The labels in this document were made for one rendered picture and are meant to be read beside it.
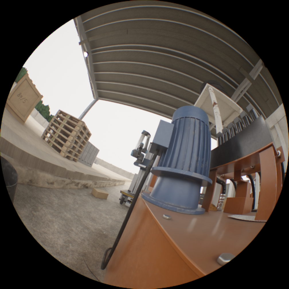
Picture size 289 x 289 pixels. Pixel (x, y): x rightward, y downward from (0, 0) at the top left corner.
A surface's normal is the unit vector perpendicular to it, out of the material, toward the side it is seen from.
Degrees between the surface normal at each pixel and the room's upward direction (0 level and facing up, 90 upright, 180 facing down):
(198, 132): 90
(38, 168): 89
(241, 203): 90
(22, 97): 90
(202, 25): 172
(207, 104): 180
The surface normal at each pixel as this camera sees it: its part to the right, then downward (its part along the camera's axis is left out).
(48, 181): 0.98, 0.16
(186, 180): -0.11, -0.56
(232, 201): -0.93, -0.37
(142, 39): -0.36, 0.90
